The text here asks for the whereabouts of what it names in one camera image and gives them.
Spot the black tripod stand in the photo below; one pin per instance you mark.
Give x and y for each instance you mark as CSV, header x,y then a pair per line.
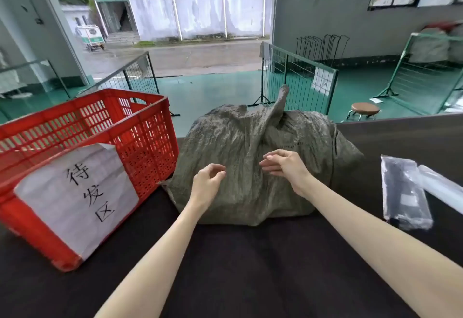
x,y
263,93

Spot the person's left thumb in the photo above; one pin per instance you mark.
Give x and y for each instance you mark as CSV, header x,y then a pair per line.
x,y
219,178

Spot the red plastic crate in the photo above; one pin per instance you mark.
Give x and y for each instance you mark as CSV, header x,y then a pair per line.
x,y
144,140

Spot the white sheet on fence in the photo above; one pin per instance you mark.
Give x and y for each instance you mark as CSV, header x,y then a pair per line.
x,y
321,80

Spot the clear plastic bag dark contents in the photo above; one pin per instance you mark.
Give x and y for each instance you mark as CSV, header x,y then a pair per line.
x,y
403,191

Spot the white paper sign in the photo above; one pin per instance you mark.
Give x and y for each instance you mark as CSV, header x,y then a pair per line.
x,y
72,202

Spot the person's right thumb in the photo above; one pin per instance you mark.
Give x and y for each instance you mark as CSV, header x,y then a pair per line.
x,y
272,171

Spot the grey woven sack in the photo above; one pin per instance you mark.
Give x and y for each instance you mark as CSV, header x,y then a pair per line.
x,y
238,136

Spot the person's left hand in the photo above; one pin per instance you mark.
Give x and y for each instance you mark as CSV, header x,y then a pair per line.
x,y
202,191

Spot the white paper scrap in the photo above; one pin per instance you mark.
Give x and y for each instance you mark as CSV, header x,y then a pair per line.
x,y
376,100

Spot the person's left forearm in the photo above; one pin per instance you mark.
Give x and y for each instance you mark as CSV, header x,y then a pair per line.
x,y
159,260

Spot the person's right forearm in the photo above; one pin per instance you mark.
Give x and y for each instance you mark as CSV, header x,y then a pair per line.
x,y
369,234

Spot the brown round stool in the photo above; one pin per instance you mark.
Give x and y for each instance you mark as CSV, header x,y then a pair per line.
x,y
365,108

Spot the person's right hand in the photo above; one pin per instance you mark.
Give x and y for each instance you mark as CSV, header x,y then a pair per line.
x,y
293,171

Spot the white filled sack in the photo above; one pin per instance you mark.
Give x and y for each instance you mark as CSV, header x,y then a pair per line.
x,y
428,46

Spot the white green delivery vehicle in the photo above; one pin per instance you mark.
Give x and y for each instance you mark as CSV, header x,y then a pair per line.
x,y
90,36

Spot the glass railing panel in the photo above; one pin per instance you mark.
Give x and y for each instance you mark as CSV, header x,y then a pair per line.
x,y
29,82

